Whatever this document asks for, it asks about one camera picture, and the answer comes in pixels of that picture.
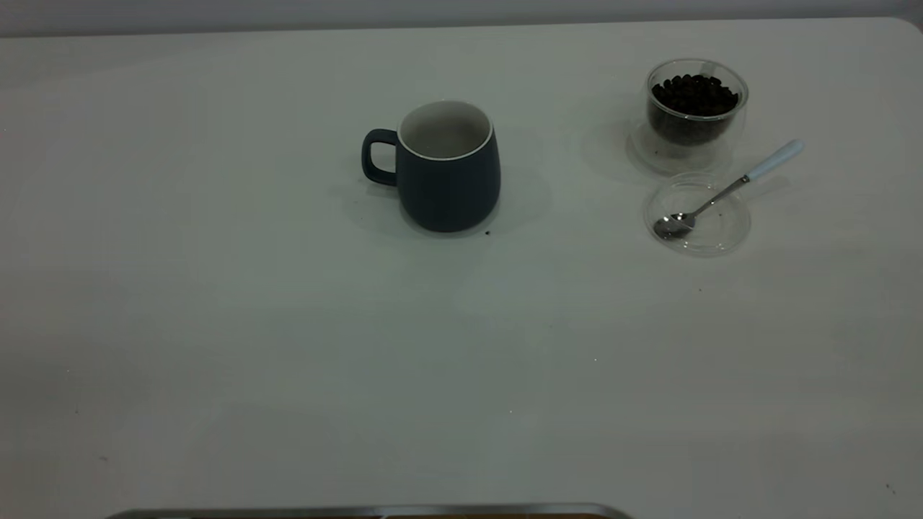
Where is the dark grey ceramic mug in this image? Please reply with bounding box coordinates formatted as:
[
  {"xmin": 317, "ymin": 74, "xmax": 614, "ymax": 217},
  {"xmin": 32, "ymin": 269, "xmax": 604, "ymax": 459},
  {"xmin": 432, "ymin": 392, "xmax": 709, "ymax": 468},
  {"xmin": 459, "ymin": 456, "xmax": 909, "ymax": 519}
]
[{"xmin": 362, "ymin": 99, "xmax": 502, "ymax": 234}]

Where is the metal spoon with white handle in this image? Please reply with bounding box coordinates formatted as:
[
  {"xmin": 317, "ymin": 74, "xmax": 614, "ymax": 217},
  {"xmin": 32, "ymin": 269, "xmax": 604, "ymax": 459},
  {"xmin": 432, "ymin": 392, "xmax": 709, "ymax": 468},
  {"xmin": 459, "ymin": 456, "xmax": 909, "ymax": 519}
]
[{"xmin": 653, "ymin": 139, "xmax": 805, "ymax": 240}]

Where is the clear round glass lid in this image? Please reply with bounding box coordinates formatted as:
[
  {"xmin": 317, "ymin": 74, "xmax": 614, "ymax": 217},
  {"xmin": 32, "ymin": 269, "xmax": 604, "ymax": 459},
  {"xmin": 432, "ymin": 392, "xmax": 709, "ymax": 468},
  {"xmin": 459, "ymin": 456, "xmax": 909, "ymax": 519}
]
[{"xmin": 643, "ymin": 172, "xmax": 752, "ymax": 257}]

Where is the roasted coffee beans pile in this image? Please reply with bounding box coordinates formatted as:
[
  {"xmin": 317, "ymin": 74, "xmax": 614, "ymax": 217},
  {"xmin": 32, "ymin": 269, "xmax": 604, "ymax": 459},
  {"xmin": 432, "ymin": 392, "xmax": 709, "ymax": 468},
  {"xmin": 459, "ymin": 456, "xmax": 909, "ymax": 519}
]
[{"xmin": 649, "ymin": 74, "xmax": 740, "ymax": 145}]

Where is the clear double-wall glass jar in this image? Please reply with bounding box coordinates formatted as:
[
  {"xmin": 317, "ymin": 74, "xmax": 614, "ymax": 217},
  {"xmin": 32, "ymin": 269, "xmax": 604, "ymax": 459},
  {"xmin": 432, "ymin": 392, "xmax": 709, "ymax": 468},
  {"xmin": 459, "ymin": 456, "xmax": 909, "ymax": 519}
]
[{"xmin": 627, "ymin": 58, "xmax": 751, "ymax": 174}]

